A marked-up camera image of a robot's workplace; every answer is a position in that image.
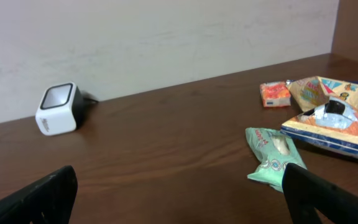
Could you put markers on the white barcode scanner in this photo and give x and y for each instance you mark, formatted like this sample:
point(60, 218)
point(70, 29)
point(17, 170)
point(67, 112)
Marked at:
point(61, 109)

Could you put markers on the white wet wipes pack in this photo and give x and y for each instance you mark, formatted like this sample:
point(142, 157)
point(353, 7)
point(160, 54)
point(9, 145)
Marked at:
point(274, 151)

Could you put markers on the orange tissue pack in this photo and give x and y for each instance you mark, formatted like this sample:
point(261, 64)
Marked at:
point(275, 94)

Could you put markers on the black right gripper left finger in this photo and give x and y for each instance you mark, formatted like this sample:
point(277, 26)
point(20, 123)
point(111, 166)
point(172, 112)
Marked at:
point(47, 200)

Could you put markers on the yellow snack chip bag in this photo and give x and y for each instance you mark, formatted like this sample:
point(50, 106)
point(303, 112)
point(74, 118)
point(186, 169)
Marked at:
point(329, 117)

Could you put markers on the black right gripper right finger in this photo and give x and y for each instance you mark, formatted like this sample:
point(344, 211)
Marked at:
point(306, 194)

